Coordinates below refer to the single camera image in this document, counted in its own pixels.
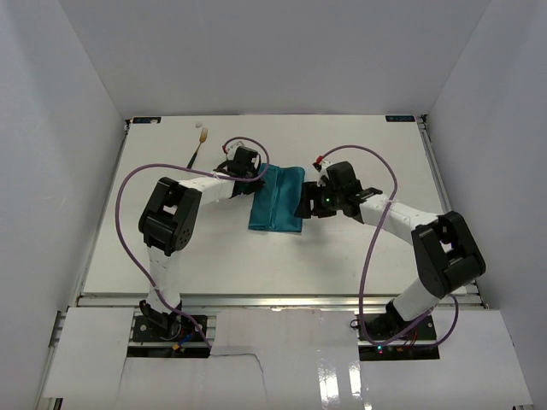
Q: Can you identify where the teal cloth napkin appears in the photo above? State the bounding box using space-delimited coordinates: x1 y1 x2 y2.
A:
248 165 305 233

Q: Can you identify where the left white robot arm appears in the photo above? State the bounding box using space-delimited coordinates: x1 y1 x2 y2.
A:
138 143 264 340

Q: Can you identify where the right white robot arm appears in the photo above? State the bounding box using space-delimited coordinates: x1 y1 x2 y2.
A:
295 157 486 342

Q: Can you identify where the right blue table label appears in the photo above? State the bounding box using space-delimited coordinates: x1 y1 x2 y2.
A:
385 114 415 123

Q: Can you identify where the blue table label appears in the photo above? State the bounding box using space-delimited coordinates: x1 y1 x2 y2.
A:
385 114 415 123
132 116 162 125

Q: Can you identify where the left blue table label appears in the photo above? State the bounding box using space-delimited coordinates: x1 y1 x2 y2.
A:
132 116 162 125

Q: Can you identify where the white cardboard front cover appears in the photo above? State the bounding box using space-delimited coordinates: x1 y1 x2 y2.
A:
44 307 532 409

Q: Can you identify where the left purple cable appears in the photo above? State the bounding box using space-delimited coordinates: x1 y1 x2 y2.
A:
115 136 270 349

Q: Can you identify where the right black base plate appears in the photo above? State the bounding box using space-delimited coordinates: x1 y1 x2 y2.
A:
350 313 437 344

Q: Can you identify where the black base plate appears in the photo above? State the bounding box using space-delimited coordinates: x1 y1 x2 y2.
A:
350 313 437 344
131 315 208 343

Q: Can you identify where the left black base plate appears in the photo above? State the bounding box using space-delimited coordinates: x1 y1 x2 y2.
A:
131 315 208 343

